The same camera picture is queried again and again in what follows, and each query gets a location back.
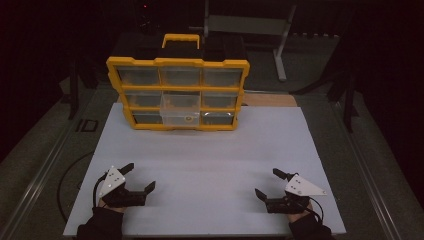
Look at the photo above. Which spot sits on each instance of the grey metal stand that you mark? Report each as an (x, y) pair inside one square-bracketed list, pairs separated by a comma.
[(246, 25)]

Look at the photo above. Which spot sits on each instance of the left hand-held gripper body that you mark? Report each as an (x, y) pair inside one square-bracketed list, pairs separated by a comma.
[(123, 198)]

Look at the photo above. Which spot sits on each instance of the black stand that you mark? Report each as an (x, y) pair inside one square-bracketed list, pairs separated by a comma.
[(348, 100), (73, 96)]

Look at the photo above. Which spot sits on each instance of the set of clear drawers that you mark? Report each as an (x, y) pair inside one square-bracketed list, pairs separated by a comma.
[(138, 76)]

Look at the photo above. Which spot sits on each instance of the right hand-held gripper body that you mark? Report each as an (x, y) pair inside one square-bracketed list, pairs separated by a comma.
[(290, 205)]

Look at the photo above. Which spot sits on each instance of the wooden board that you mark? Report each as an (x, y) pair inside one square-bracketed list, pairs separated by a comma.
[(270, 100)]

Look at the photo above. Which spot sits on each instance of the metal floor rail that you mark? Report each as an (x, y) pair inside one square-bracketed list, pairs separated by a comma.
[(363, 166), (43, 166)]

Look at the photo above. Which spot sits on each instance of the yellow organizer cabinet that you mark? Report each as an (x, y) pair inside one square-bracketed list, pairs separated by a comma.
[(180, 62)]

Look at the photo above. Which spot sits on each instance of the person's left hand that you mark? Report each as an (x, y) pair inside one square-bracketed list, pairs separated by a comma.
[(111, 209)]

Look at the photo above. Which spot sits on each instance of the clear plastic drawer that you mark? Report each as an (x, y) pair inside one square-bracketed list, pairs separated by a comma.
[(173, 115)]

